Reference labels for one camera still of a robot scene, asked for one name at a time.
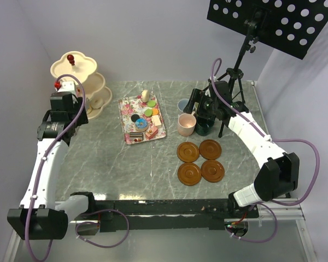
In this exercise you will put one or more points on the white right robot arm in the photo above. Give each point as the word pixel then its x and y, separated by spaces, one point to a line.
pixel 278 174

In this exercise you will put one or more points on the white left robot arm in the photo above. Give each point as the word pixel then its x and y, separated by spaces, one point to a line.
pixel 38 217

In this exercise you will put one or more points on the aluminium frame rail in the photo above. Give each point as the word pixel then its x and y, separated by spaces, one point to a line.
pixel 295 214

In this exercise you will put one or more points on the dark green mug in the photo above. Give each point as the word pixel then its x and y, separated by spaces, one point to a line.
pixel 204 128

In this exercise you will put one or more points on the black perforated calibration board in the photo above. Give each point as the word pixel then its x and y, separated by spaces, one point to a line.
pixel 288 26

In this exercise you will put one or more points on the white toy donut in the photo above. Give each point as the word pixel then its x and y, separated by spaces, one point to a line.
pixel 145 96

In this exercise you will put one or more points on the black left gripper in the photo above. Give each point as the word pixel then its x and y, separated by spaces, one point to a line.
pixel 83 118

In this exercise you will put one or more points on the black toy cookie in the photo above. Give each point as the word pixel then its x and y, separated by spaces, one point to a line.
pixel 135 117

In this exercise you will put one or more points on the cream toy wafer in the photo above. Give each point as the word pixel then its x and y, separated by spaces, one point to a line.
pixel 156 121

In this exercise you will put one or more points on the chocolate layer toy cake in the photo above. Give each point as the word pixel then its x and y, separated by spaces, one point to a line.
pixel 136 136

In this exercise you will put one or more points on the cream three-tier dessert stand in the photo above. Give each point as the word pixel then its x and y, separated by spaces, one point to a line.
pixel 85 69

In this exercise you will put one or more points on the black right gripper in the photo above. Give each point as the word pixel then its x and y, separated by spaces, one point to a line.
pixel 199 96

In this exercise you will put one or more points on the green toy macaron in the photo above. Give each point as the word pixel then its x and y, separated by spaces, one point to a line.
pixel 148 112
pixel 151 103

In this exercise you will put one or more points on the pink toy cake slice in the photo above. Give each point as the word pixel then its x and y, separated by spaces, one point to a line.
pixel 151 132

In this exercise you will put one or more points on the light blue mug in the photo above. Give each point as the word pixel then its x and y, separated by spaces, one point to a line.
pixel 181 105

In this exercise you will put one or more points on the brown wooden coaster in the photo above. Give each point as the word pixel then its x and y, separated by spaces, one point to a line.
pixel 210 149
pixel 212 171
pixel 189 174
pixel 188 152

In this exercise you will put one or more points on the blue frosted toy donut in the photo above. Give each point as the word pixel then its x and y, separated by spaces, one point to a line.
pixel 141 125

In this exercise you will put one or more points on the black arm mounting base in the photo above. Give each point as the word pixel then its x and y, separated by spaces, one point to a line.
pixel 178 214

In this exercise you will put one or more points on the floral serving tray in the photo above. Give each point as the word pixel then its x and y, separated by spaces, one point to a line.
pixel 133 105

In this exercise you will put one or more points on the pink mug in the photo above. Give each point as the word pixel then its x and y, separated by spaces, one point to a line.
pixel 186 124

